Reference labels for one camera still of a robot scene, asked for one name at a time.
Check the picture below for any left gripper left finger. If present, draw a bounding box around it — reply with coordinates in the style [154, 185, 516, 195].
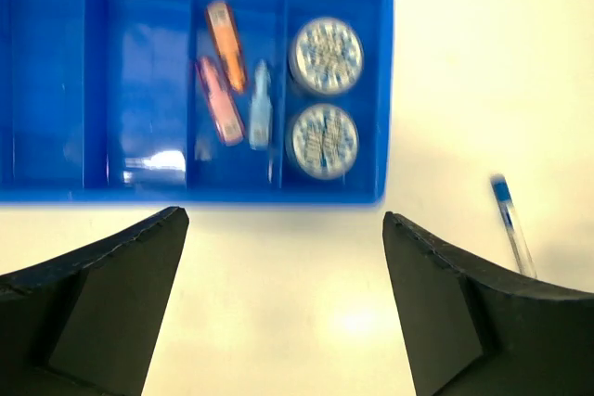
[1, 207, 189, 395]

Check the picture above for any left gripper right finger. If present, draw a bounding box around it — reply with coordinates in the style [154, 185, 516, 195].
[382, 212, 593, 395]

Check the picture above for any blue slime jar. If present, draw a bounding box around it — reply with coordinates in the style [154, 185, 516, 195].
[285, 103, 359, 181]
[289, 17, 364, 96]

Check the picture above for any pink correction tape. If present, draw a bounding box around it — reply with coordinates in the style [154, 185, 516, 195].
[195, 57, 244, 147]

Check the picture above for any blue correction tape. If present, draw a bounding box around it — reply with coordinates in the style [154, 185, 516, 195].
[249, 59, 272, 150]

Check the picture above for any orange correction tape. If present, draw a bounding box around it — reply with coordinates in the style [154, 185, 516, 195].
[206, 1, 248, 94]

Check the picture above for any blue white marker pen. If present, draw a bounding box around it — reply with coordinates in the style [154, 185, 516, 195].
[490, 174, 537, 279]

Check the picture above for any blue compartment bin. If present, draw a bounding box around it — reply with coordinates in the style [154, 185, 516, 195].
[1, 0, 394, 205]

